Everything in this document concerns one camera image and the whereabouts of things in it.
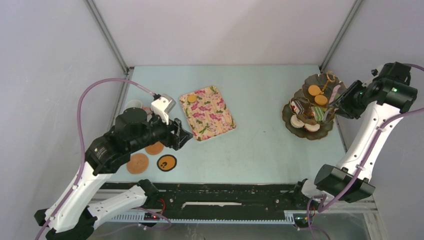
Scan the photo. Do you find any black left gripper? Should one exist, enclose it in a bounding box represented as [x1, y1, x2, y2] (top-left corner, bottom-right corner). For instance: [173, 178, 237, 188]
[128, 110, 194, 153]

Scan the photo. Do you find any orange round biscuit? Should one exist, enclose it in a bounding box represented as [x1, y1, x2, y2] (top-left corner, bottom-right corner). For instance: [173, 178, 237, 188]
[308, 85, 322, 96]
[314, 94, 328, 106]

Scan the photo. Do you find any floral rectangular tray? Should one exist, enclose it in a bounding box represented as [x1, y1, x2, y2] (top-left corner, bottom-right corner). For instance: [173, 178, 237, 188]
[179, 85, 237, 142]

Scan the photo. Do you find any green striped cake slice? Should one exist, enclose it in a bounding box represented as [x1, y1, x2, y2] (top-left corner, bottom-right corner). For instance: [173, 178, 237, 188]
[311, 106, 327, 122]

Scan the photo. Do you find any three tier black cake stand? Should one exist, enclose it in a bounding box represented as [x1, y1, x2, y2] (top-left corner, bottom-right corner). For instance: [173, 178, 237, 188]
[281, 71, 347, 141]

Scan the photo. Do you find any white donut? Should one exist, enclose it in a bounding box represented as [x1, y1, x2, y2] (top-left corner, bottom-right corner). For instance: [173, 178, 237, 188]
[303, 123, 321, 132]
[290, 114, 305, 129]

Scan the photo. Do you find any chocolate cake piece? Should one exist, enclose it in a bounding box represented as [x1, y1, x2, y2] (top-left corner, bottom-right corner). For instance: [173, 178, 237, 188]
[290, 98, 310, 115]

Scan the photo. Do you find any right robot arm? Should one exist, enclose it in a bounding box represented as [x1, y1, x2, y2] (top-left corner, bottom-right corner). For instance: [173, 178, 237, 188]
[290, 62, 423, 211]

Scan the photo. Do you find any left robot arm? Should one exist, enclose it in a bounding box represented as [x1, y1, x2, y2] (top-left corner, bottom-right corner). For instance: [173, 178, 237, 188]
[34, 108, 193, 240]

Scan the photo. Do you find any upper wooden round coaster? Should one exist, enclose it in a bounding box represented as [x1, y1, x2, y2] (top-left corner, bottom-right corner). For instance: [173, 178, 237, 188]
[144, 141, 164, 155]

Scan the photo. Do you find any wooden round coaster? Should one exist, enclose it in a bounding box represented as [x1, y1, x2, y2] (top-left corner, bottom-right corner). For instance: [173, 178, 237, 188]
[144, 141, 164, 155]
[126, 153, 149, 175]

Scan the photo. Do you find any orange question mark coaster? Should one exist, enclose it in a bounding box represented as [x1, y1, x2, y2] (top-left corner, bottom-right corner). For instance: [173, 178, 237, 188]
[156, 154, 178, 172]

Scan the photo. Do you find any small yellow cookie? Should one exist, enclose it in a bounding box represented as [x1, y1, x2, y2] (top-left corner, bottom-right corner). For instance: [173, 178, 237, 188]
[187, 94, 197, 103]

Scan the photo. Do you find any lower wooden round coaster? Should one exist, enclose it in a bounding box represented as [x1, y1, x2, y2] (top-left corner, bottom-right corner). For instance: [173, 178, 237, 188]
[126, 153, 149, 175]

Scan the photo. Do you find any pink mug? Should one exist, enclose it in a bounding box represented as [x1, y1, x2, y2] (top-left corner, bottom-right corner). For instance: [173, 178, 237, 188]
[125, 99, 143, 110]

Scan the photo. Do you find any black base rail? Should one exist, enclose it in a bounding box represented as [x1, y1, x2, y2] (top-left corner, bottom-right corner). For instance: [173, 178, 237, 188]
[99, 181, 324, 222]

